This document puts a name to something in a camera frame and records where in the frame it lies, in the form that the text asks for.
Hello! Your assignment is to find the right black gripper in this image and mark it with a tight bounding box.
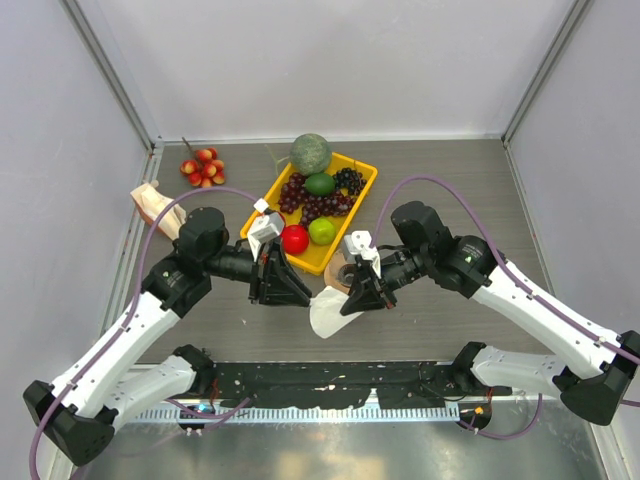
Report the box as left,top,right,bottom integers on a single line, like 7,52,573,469
340,245,431,315

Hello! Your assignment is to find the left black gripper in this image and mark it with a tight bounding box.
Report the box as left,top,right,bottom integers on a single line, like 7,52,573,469
204,236,312,305

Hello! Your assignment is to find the clear glass ribbed dripper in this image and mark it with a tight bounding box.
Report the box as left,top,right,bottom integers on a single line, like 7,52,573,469
336,263,356,287

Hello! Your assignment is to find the white paper coffee filter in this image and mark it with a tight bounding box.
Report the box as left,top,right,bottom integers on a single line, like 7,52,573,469
309,286,362,339

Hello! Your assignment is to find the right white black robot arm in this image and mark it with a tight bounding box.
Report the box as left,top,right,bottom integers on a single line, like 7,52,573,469
340,201,639,426

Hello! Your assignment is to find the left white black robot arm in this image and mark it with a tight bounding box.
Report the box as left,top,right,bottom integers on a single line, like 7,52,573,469
23,207,311,467

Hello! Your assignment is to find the yellow plastic tray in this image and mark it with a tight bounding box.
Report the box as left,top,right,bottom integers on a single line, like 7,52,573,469
264,153,378,275

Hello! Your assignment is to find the light green apple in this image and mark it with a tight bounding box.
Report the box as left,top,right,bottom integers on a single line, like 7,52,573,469
308,217,336,246

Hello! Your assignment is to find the red grape bunch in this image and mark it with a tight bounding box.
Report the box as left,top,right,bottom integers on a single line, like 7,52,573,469
277,172,359,228

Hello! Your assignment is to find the dark green lime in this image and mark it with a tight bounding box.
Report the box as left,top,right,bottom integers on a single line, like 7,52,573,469
304,172,335,196

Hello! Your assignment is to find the black grape bunch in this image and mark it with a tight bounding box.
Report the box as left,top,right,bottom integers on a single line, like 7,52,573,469
333,168,367,196

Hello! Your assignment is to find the green melon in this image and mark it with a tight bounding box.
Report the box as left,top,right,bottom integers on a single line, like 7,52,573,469
289,133,332,176

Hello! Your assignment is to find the red yellow cherry bunch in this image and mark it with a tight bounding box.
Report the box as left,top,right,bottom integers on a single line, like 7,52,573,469
179,137,226,188

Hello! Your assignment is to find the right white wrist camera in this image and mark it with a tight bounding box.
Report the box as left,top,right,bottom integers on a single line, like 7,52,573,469
341,230,381,277

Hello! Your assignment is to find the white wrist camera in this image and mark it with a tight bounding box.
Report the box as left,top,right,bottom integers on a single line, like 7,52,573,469
341,230,381,277
247,198,285,260

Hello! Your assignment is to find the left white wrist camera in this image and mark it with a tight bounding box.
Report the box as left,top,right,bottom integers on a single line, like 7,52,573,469
247,198,285,260

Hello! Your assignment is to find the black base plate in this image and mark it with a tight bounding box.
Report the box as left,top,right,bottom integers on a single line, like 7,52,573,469
198,361,512,410

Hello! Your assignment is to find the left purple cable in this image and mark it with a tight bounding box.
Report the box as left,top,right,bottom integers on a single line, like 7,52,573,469
28,187,271,480

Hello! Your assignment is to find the purple cable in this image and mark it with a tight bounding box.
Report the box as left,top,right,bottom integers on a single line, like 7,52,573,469
28,187,271,480
371,174,640,440

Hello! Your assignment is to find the white slotted cable duct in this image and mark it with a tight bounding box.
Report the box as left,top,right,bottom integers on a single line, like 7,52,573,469
132,402,460,425

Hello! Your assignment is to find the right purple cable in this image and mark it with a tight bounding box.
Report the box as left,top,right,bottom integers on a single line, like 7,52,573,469
371,174,640,440

